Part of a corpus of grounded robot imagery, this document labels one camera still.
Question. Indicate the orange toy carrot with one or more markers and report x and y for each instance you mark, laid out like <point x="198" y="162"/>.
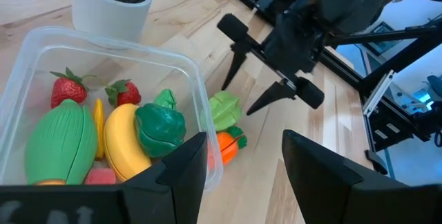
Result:
<point x="226" y="146"/>

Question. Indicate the light green toy lettuce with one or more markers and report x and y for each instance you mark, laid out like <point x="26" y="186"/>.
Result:
<point x="224" y="110"/>

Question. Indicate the green toy corn husk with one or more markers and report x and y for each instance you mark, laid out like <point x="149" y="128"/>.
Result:
<point x="58" y="144"/>

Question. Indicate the red toy strawberry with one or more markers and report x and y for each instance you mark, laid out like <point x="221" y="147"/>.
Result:
<point x="69" y="89"/>
<point x="123" y="92"/>

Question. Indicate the green toy bell pepper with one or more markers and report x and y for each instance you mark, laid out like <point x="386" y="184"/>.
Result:
<point x="159" y="127"/>

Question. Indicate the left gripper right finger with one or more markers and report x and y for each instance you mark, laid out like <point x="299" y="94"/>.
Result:
<point x="317" y="182"/>

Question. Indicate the green plant in white pot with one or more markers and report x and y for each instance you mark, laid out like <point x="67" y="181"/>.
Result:
<point x="103" y="16"/>

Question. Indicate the clear plastic tupperware container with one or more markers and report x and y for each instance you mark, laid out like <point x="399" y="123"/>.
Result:
<point x="103" y="54"/>

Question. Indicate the yellow toy banana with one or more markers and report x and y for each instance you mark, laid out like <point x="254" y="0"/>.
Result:
<point x="121" y="144"/>

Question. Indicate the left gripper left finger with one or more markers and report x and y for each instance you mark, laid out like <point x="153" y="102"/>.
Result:
<point x="179" y="189"/>

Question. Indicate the pink toy candy piece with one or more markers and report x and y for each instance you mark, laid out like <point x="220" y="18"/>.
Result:
<point x="100" y="176"/>

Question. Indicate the yellow toy chili pepper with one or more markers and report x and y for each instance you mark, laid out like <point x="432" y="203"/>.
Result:
<point x="99" y="123"/>

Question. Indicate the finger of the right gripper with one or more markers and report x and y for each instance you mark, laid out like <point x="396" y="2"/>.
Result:
<point x="237" y="59"/>
<point x="276" y="94"/>

